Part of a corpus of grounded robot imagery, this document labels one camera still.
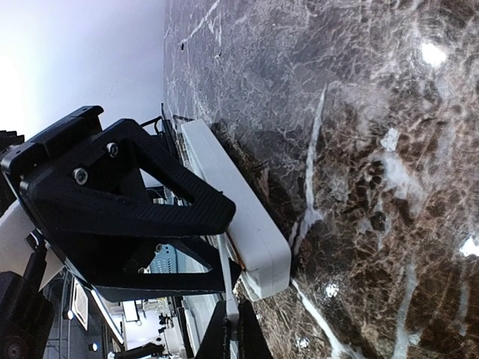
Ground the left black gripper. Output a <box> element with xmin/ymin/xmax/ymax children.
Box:
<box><xmin>0</xmin><ymin>105</ymin><xmax>237</xmax><ymax>263</ymax></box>

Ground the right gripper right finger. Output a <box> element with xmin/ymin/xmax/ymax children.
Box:
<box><xmin>237</xmin><ymin>300</ymin><xmax>273</xmax><ymax>359</ymax></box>

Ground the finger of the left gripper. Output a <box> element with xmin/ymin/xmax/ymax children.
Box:
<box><xmin>65</xmin><ymin>236</ymin><xmax>225</xmax><ymax>302</ymax></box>

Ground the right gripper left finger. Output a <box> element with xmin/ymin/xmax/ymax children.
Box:
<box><xmin>195</xmin><ymin>301</ymin><xmax>228</xmax><ymax>359</ymax></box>

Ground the white battery cover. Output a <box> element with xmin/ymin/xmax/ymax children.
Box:
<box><xmin>216</xmin><ymin>235</ymin><xmax>240</xmax><ymax>328</ymax></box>

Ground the white remote control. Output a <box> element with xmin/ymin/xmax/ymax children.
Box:
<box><xmin>180</xmin><ymin>120</ymin><xmax>291</xmax><ymax>301</ymax></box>

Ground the orange AA battery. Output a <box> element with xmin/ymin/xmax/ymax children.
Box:
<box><xmin>226</xmin><ymin>232</ymin><xmax>247</xmax><ymax>271</ymax></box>

